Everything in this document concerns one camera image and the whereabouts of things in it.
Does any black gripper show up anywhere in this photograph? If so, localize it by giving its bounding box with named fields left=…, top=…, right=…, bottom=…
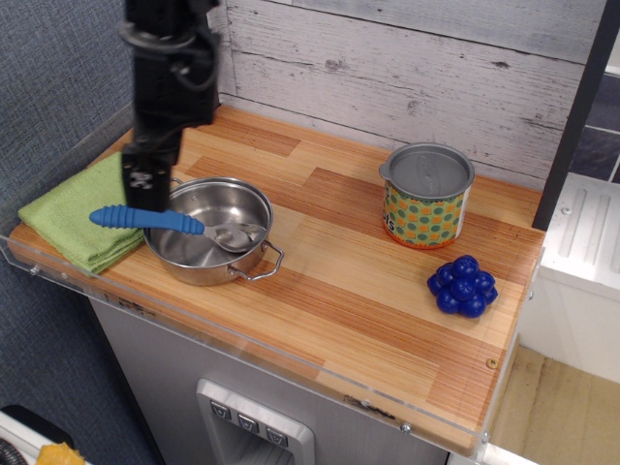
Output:
left=121, top=33, right=214, bottom=212

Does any blue handled metal spoon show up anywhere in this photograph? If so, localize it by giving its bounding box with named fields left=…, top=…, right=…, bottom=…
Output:
left=89, top=204, right=267, bottom=253

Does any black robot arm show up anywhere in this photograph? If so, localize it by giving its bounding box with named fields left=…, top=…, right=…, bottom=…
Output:
left=119, top=1, right=220, bottom=212

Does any stainless steel pot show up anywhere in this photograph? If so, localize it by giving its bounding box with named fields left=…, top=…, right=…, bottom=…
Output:
left=144, top=177, right=285, bottom=286

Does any green folded cloth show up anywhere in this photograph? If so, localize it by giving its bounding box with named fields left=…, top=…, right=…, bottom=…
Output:
left=18, top=152, right=143, bottom=273

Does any grey toy fridge cabinet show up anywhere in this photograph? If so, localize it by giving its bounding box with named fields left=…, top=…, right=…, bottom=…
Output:
left=92, top=300, right=449, bottom=464

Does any clear acrylic edge guard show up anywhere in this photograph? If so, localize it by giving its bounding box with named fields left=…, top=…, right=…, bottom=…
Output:
left=6, top=224, right=543, bottom=455

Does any patterned tin can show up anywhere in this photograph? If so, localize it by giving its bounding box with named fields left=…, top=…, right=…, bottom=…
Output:
left=379, top=142, right=475, bottom=250

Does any yellow object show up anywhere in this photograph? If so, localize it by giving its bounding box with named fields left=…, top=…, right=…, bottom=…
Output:
left=35, top=443, right=87, bottom=465

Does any blue plastic berry toy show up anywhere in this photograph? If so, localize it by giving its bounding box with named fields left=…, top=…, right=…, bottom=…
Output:
left=426, top=255, right=499, bottom=319

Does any white toy sink unit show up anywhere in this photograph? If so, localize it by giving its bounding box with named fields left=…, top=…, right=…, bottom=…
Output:
left=517, top=174, right=619, bottom=382

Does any black braided cable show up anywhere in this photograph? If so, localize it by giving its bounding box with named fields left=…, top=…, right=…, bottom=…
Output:
left=0, top=438, right=25, bottom=465

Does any dark grey right post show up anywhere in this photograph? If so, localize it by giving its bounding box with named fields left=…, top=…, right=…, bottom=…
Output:
left=532, top=0, right=619, bottom=232

